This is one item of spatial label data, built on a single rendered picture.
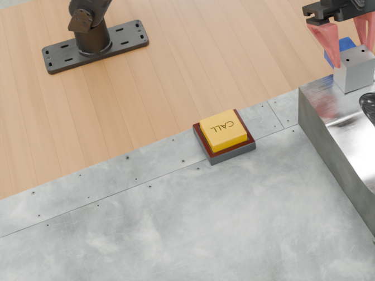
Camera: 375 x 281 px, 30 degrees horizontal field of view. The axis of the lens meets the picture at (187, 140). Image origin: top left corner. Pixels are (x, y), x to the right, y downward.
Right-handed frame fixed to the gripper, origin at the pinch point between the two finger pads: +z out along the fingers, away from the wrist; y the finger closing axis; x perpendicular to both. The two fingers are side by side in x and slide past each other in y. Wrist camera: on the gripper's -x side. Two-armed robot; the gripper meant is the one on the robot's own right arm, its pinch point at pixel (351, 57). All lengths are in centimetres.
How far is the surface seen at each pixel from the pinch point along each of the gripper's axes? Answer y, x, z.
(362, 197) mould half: -7.6, -11.0, 17.0
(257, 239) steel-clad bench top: -23.0, -5.9, 20.2
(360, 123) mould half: -3.0, -4.9, 8.7
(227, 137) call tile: -20.5, 6.4, 8.0
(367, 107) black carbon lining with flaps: -0.4, -2.9, 7.4
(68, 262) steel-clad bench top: -50, 1, 17
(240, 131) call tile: -18.1, 6.7, 7.8
